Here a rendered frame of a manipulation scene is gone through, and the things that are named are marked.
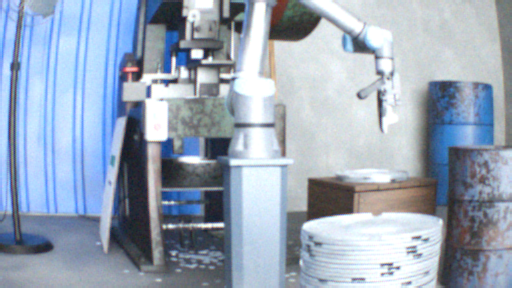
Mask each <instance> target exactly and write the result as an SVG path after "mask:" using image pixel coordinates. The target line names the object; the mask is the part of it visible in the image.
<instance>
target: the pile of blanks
mask: <svg viewBox="0 0 512 288"><path fill-rule="evenodd" d="M441 230H442V227H441V228H440V229H439V230H436V231H434V232H431V233H427V234H424V235H422V236H415V237H411V238H401V239H399V240H389V241H382V240H379V241H375V240H373V241H366V242H363V241H354V242H352V241H344V240H342V241H337V240H331V239H327V240H326V239H321V238H317V237H315V236H309V235H307V234H305V233H304V232H303V231H302V230H301V240H302V244H303V246H302V249H301V260H300V264H301V273H300V288H435V282H436V278H437V270H438V259H439V255H440V244H441V243H442V233H441Z"/></svg>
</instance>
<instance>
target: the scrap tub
mask: <svg viewBox="0 0 512 288"><path fill-rule="evenodd" d="M448 174H449V175H448V192H447V193H446V195H447V196H448V197H447V202H448V208H447V221H446V237H445V239H444V241H445V249H444V264H443V272H442V279H441V282H442V286H443V287H444V288H512V146H494V145H465V146H448Z"/></svg>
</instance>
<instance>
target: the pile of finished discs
mask: <svg viewBox="0 0 512 288"><path fill-rule="evenodd" d="M407 179H409V173H408V174H407V175H402V176H400V177H369V178H354V177H343V176H338V175H337V180H340V181H345V182H355V183H366V182H393V181H403V180H407Z"/></svg>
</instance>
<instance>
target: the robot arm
mask: <svg viewBox="0 0 512 288"><path fill-rule="evenodd" d="M295 1H297V2H298V3H301V4H303V5H304V6H306V7H307V8H309V9H310V10H311V11H313V12H314V13H316V14H318V15H319V16H321V17H322V18H324V19H325V20H327V21H328V22H330V23H331V24H333V25H334V26H335V27H337V28H338V29H340V30H341V31H343V32H344V33H343V35H342V38H341V43H342V47H343V49H344V51H346V52H349V53H352V54H354V53H361V54H365V55H374V56H375V71H377V72H376V75H377V76H378V77H382V78H379V79H377V80H376V81H374V83H372V84H369V85H367V87H365V88H364V89H363V88H362V89H360V91H358V93H356V95H357V97H358V98H359V99H361V100H364V99H366V98H367V97H368V95H370V94H371V93H372V92H373V91H375V90H376V91H377V117H378V126H379V129H380V131H381V133H383V130H384V131H385V133H386V130H387V125H389V124H391V123H395V122H396V121H397V120H398V117H397V116H396V115H395V114H393V113H392V108H391V107H390V106H389V105H392V106H398V105H402V101H400V99H398V97H399V94H400V97H401V90H400V78H399V73H394V71H395V65H394V52H393V40H392V37H391V32H390V31H387V30H381V29H379V28H378V27H376V26H369V25H368V24H367V23H366V22H365V21H363V20H362V19H360V18H359V17H357V16H356V15H355V14H353V13H351V12H350V11H348V10H347V9H345V8H344V7H343V6H341V5H340V4H339V3H338V2H336V1H334V0H295ZM244 3H246V8H245V15H244V22H243V29H242V37H241V44H240V51H239V59H238V67H237V73H236V74H234V75H233V76H232V77H230V84H229V92H228V94H227V96H226V99H225V106H226V109H227V111H228V113H229V114H230V116H231V117H232V118H234V133H233V137H232V140H231V143H230V146H229V149H228V157H230V159H279V157H281V149H280V146H279V142H278V139H277V136H276V133H275V93H276V89H274V82H273V81H272V80H271V79H270V78H265V77H264V67H265V59H266V51H267V44H268V37H269V29H270V22H271V15H272V10H271V9H272V7H273V6H274V5H275V4H277V0H244ZM387 78H388V81H387Z"/></svg>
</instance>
